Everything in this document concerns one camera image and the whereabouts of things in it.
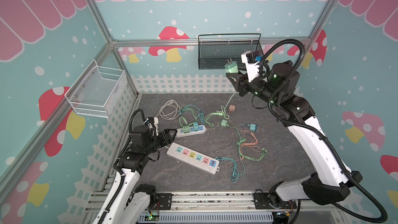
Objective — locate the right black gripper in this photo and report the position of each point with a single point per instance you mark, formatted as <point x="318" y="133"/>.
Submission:
<point x="241" y="82"/>

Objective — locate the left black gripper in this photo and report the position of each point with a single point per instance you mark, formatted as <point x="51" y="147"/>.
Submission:
<point x="163" y="135"/>

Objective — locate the green charger plug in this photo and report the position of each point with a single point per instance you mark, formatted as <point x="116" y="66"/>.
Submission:
<point x="186" y="129"/>
<point x="224" y="123"/>
<point x="231" y="66"/>

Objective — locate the teal charger plug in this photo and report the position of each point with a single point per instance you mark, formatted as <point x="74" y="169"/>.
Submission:
<point x="195" y="126"/>
<point x="252" y="127"/>

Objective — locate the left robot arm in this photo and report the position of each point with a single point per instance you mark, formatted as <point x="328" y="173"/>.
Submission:
<point x="127" y="200"/>

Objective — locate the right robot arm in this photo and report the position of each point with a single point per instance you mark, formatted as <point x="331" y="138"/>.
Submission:
<point x="332" y="179"/>

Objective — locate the pink charger plug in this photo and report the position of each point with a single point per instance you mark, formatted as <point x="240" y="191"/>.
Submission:
<point x="232" y="108"/>

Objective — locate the small white blue power strip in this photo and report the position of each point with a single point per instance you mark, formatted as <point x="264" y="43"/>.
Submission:
<point x="202" y="130"/>

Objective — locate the large white multicolour power strip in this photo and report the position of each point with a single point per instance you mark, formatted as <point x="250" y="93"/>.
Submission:
<point x="193" y="158"/>

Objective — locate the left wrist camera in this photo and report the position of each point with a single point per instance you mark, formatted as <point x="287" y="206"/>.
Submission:
<point x="152" y="124"/>

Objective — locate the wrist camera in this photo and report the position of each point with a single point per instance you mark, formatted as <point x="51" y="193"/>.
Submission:
<point x="152" y="124"/>
<point x="252" y="59"/>

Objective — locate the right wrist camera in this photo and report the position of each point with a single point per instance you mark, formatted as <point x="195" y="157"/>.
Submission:
<point x="252" y="59"/>

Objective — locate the black mesh wall basket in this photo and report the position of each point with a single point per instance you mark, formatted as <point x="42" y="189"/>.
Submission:
<point x="217" y="50"/>

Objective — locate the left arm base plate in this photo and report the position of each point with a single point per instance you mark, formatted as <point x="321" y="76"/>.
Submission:
<point x="163" y="202"/>

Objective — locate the aluminium front rail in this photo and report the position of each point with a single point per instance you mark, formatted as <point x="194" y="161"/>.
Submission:
<point x="229" y="207"/>

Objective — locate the white mesh wall basket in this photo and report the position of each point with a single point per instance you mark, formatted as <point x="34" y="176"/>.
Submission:
<point x="97" y="91"/>

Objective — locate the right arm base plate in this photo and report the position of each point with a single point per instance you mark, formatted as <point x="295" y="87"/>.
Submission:
<point x="265" y="200"/>

